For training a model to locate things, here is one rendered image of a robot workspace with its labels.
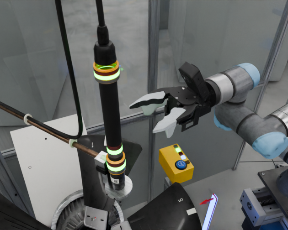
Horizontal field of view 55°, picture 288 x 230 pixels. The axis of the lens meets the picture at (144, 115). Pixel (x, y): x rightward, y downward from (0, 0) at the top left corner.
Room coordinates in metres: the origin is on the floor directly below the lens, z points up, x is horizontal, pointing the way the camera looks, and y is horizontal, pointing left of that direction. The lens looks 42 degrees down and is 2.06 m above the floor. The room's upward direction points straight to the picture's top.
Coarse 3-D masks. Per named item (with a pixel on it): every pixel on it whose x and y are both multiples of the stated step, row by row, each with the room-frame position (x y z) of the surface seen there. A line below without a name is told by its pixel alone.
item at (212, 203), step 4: (212, 196) 0.55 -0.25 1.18; (212, 200) 0.54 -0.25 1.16; (212, 204) 0.54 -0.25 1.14; (208, 208) 0.55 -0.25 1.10; (212, 208) 0.53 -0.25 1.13; (208, 212) 0.54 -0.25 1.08; (208, 216) 0.54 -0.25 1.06; (208, 220) 0.53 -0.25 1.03; (204, 224) 0.55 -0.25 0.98; (204, 228) 0.54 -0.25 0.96
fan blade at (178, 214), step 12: (168, 192) 0.55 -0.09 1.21; (180, 192) 0.55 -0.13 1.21; (156, 204) 0.51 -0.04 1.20; (168, 204) 0.51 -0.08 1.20; (180, 204) 0.51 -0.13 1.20; (192, 204) 0.51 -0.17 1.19; (132, 216) 0.47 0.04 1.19; (144, 216) 0.47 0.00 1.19; (156, 216) 0.47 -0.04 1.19; (168, 216) 0.47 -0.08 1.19; (180, 216) 0.47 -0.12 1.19; (192, 216) 0.47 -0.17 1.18; (132, 228) 0.43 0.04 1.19; (144, 228) 0.43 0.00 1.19; (156, 228) 0.43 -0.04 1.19; (168, 228) 0.43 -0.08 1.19; (180, 228) 0.43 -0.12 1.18; (192, 228) 0.44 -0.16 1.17
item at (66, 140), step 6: (0, 108) 0.61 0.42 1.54; (6, 108) 0.61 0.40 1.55; (12, 114) 0.59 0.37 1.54; (30, 120) 0.55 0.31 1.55; (36, 126) 0.54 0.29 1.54; (42, 126) 0.53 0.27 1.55; (48, 132) 0.51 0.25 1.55; (60, 138) 0.49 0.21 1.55; (66, 138) 0.49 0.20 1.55; (72, 144) 0.47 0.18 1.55; (78, 144) 0.47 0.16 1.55; (84, 150) 0.45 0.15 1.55; (90, 150) 0.45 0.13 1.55
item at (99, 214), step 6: (90, 210) 0.45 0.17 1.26; (96, 210) 0.45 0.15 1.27; (102, 210) 0.44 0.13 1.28; (90, 216) 0.44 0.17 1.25; (96, 216) 0.43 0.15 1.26; (102, 216) 0.43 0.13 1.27; (84, 222) 0.43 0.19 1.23; (90, 222) 0.42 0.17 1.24; (96, 222) 0.42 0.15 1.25; (102, 222) 0.41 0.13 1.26; (96, 228) 0.40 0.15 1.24; (102, 228) 0.40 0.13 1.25
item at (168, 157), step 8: (176, 144) 0.90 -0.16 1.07; (160, 152) 0.85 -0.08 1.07; (168, 152) 0.85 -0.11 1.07; (176, 152) 0.85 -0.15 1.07; (160, 160) 0.85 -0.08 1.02; (168, 160) 0.80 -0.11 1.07; (176, 160) 0.80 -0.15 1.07; (184, 160) 0.80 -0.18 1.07; (168, 168) 0.78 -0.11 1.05; (176, 168) 0.76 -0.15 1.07; (184, 168) 0.76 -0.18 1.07; (192, 168) 0.76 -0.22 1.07; (168, 176) 0.77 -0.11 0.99; (176, 176) 0.73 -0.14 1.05; (184, 176) 0.75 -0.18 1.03
